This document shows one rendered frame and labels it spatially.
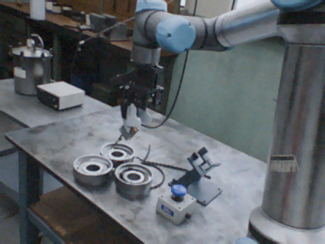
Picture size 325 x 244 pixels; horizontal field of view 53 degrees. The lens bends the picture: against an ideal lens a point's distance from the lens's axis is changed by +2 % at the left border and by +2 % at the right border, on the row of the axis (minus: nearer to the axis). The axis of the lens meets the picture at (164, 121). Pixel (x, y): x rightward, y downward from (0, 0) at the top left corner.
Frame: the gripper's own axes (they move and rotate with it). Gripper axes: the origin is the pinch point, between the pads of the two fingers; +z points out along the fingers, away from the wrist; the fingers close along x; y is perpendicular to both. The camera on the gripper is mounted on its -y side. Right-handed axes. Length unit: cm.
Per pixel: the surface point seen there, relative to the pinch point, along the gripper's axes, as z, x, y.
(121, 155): 11.6, 1.2, -3.2
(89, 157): 9.9, -9.1, -6.3
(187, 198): 8.7, -4.5, 25.0
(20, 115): 25, 9, -72
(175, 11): -20, 148, -93
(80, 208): 38.2, -2.1, -16.2
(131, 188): 10.4, -10.2, 11.4
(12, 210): 93, 15, -91
